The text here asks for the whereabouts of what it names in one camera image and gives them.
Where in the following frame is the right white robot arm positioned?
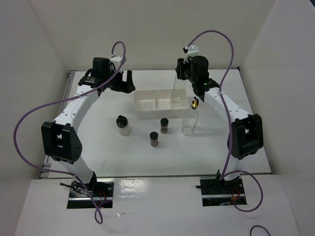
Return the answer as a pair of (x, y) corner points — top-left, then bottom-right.
(175, 56), (263, 194)

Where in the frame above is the front spice jar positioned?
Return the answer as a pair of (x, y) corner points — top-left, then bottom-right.
(150, 131), (158, 147)

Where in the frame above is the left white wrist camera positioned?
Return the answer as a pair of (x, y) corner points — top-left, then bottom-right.
(110, 56), (126, 70)

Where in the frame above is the white divided organizer tray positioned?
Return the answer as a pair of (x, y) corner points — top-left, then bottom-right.
(133, 89), (189, 119)

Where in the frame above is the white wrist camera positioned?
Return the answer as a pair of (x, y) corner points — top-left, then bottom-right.
(183, 43), (199, 63)
(110, 56), (126, 70)

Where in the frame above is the spice jar near tray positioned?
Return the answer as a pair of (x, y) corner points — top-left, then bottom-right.
(160, 118), (169, 134)

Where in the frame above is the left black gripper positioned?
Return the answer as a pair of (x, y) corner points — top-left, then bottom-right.
(104, 67), (135, 93)

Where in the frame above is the purple cable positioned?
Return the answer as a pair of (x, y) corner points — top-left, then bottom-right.
(186, 29), (265, 212)
(13, 41), (127, 225)

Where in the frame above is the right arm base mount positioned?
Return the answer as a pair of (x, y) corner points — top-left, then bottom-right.
(195, 177), (247, 207)

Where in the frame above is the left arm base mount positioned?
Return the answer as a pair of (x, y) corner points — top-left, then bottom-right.
(60, 179), (114, 209)

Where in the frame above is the white salt shaker black cap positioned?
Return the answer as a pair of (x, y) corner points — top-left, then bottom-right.
(116, 115), (131, 136)

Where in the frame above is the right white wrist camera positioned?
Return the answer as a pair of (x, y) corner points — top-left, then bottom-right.
(183, 43), (199, 63)

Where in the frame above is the glass oil bottle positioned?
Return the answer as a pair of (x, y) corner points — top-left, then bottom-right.
(172, 75), (187, 103)
(182, 97), (199, 136)

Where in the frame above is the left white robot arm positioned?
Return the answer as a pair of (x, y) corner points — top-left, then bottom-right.
(41, 56), (135, 197)

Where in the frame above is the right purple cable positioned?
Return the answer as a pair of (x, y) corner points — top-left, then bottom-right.
(186, 29), (265, 212)

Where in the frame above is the black cable on floor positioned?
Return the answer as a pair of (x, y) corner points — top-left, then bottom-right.
(250, 225), (271, 236)

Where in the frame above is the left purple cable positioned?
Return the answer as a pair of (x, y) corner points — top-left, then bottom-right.
(13, 41), (127, 225)

